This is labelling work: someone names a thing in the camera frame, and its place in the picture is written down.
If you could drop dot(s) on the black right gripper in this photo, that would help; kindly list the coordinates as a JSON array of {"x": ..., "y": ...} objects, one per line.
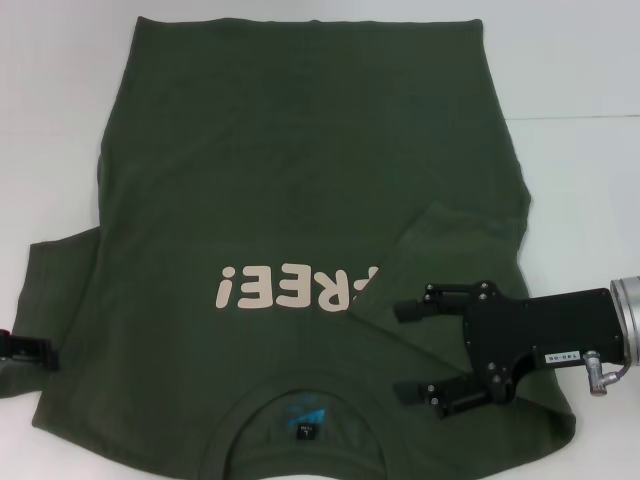
[{"x": 540, "y": 330}]

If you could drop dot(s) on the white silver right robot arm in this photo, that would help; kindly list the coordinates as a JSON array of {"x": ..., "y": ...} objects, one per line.
[{"x": 629, "y": 320}]

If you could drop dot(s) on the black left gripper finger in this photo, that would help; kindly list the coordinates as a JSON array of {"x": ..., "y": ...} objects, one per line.
[{"x": 37, "y": 355}]

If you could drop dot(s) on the dark green printed t-shirt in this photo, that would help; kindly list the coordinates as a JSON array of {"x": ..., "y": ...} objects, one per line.
[{"x": 320, "y": 150}]

